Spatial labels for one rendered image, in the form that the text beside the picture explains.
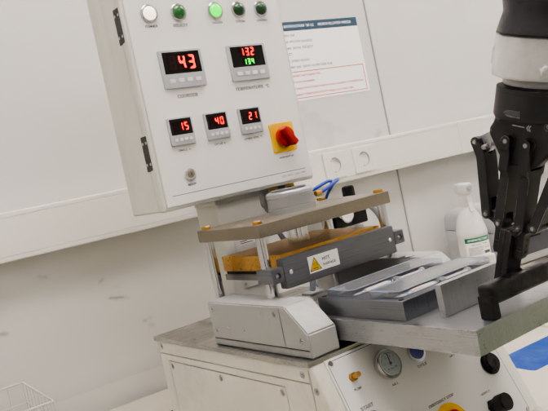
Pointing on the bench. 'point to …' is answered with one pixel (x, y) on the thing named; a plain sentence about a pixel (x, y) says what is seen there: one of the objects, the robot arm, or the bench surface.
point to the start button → (492, 362)
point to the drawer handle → (510, 287)
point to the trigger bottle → (470, 225)
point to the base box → (258, 382)
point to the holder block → (380, 306)
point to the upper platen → (246, 271)
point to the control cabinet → (203, 112)
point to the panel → (421, 382)
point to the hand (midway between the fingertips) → (509, 254)
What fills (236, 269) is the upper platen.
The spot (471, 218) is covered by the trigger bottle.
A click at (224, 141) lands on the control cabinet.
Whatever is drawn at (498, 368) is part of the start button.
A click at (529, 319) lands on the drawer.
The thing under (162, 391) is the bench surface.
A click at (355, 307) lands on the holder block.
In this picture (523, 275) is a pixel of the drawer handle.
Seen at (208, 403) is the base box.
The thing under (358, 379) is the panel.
